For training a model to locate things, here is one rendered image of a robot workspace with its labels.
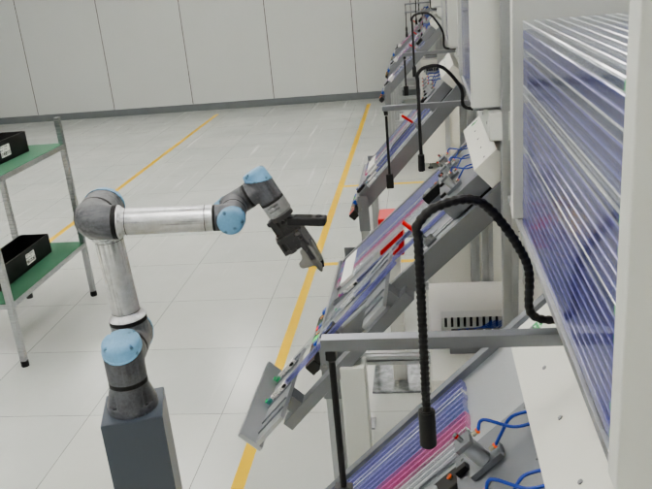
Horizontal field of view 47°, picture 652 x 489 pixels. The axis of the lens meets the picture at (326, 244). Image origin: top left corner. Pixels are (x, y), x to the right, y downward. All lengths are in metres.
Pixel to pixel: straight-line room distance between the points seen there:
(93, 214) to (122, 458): 0.74
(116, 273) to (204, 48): 8.96
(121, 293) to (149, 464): 0.52
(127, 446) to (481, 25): 1.54
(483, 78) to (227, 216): 0.77
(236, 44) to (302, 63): 0.97
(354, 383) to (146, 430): 0.75
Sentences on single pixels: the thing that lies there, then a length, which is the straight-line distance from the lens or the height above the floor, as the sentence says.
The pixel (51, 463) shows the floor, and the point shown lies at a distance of 3.31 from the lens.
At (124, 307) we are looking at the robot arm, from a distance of 2.38.
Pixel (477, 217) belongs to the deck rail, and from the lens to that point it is 2.01.
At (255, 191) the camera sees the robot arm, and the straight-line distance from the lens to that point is 2.21.
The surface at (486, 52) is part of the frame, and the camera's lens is 1.91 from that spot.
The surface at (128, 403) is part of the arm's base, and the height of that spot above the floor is 0.60.
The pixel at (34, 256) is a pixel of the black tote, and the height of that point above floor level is 0.40.
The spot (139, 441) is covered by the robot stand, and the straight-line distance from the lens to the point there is 2.38.
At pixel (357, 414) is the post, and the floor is 0.71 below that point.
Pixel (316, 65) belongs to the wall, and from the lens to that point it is 10.88.
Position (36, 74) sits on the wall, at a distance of 12.14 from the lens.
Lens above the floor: 1.74
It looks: 20 degrees down
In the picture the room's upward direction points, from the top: 5 degrees counter-clockwise
